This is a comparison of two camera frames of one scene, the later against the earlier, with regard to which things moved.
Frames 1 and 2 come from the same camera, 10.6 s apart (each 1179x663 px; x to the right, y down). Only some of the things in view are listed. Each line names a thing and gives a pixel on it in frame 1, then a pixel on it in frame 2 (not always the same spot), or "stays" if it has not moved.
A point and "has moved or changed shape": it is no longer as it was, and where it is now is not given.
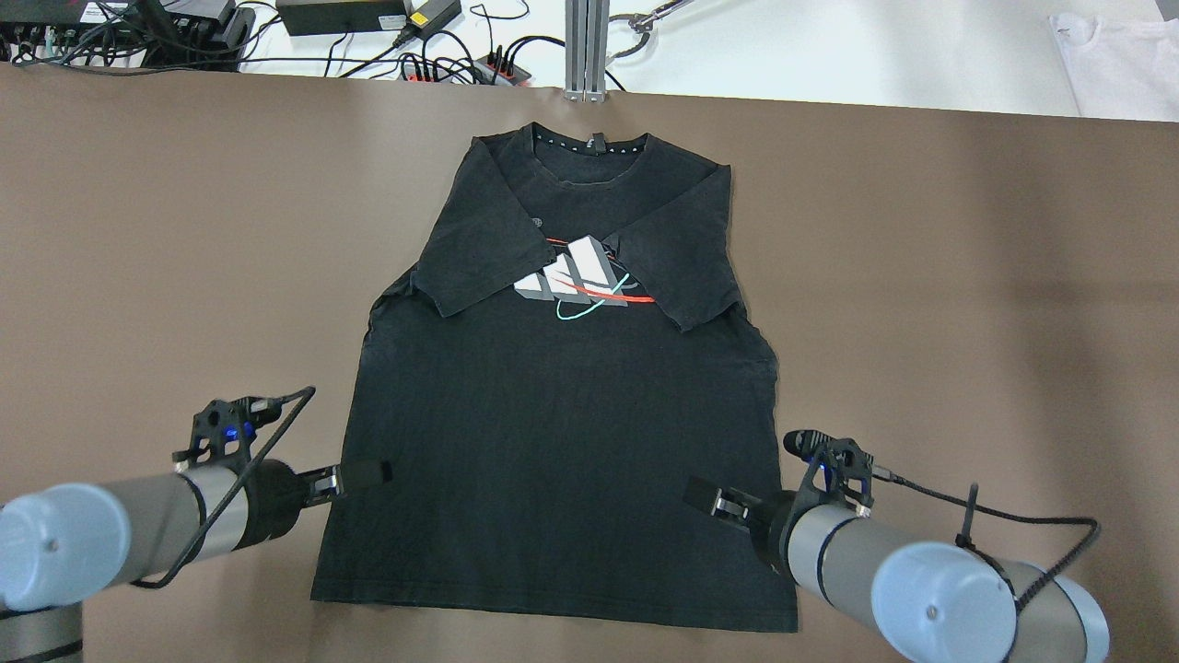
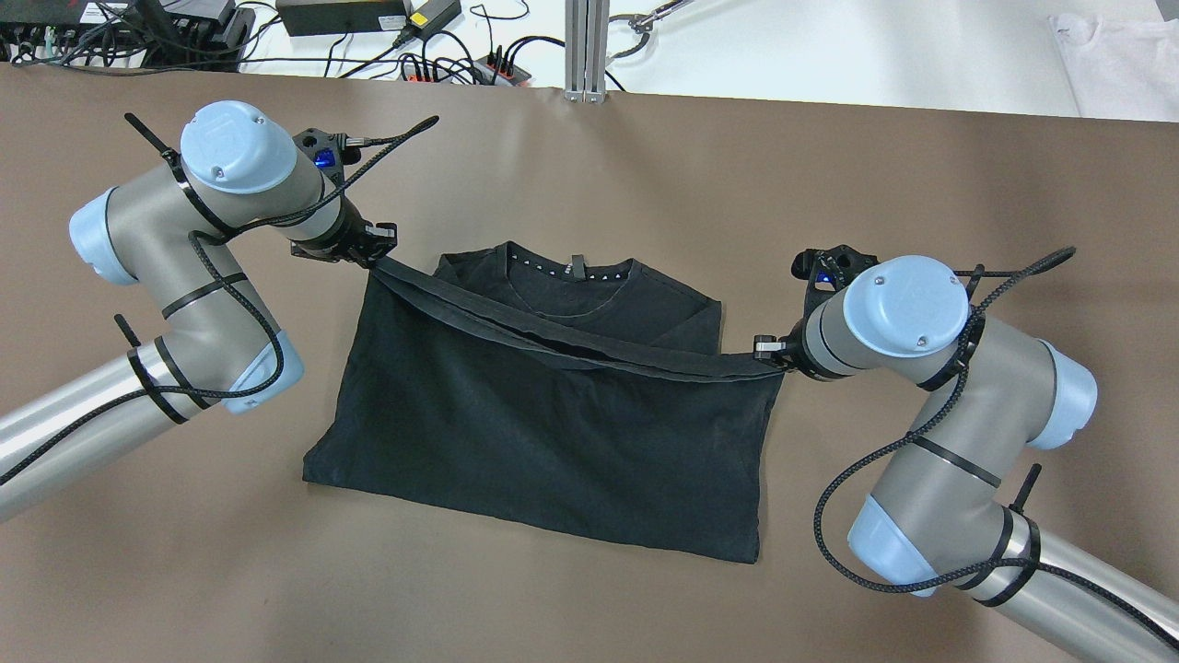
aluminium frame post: x=587 y=28 stays
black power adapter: x=323 y=17 stays
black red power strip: x=491 y=68 stays
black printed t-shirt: x=568 y=353 has moved or changed shape
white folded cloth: x=1118 y=68 stays
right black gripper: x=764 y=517 to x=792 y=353
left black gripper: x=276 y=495 to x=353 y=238
